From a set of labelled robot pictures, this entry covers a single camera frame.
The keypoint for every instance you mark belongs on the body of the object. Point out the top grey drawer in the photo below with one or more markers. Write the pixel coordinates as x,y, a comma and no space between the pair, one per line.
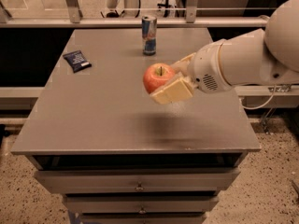
140,181

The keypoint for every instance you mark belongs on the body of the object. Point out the red apple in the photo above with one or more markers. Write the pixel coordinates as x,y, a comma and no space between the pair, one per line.
156,76

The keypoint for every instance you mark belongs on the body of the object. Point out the metal railing frame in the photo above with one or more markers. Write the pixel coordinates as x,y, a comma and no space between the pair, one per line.
128,13

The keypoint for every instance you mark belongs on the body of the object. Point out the redbull can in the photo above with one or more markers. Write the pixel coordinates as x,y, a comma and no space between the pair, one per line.
149,29

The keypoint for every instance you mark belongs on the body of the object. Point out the grey drawer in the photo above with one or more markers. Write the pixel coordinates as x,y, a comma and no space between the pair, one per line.
141,204
159,218
140,181

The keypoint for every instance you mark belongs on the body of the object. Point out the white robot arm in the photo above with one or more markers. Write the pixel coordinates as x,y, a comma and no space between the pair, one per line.
268,56

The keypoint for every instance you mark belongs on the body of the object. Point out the grey drawer cabinet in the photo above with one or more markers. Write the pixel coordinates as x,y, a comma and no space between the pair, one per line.
101,118

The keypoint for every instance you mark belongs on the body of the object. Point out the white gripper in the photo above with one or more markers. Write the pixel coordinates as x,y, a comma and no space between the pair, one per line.
206,66

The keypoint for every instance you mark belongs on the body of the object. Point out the middle grey drawer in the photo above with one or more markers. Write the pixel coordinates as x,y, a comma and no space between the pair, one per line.
141,204

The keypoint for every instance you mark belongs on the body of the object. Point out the dark blue snack packet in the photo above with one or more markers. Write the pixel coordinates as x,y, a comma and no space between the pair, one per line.
77,60

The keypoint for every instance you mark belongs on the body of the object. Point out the bottom grey drawer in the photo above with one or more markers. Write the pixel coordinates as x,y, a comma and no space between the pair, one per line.
159,218

